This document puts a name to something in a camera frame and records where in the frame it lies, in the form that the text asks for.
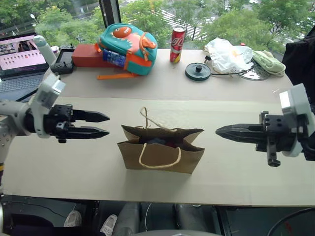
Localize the black garment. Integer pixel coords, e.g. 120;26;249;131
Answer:
282;31;315;99

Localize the thin white cable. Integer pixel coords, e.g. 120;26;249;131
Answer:
144;203;151;231

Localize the black round kettle base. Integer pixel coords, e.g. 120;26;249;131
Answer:
185;62;212;81

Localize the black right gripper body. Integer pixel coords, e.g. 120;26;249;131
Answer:
255;111;300;168

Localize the black cable under table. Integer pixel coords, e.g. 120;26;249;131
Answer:
267;207;315;236

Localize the grey open laptop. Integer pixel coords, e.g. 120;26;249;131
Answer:
0;32;51;100

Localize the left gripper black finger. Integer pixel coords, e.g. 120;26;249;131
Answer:
71;109;111;123
66;126;110;140

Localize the teal dinosaur kids backpack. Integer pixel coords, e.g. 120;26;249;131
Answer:
95;23;158;80

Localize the brown paper bag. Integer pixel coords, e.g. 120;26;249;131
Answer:
117;107;205;175

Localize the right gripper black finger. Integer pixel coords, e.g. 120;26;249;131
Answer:
215;124;265;135
217;134;265;146

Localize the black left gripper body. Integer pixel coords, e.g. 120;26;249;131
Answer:
43;104;74;144

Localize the black power cable with plug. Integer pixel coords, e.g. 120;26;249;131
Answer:
204;55;254;77

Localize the black handheld screen controller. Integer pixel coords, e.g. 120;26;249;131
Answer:
50;44;75;75

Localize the blue plastic packet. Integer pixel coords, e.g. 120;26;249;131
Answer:
102;48;126;67

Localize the red cola can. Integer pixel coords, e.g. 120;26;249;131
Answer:
169;27;186;63

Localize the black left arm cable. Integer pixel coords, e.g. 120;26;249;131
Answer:
14;85;40;103

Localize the black window mullion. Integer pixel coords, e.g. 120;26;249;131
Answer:
97;0;122;29

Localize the white plastic bag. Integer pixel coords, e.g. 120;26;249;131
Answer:
204;38;254;74

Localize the cream cardboard table sheet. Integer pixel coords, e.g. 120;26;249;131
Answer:
2;97;315;207

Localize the white sneaker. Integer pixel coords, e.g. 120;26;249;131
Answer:
63;210;83;228
99;213;118;234

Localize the red rectangular box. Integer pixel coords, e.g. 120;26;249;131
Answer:
71;44;104;68

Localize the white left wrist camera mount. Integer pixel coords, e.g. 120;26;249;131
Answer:
29;73;66;139

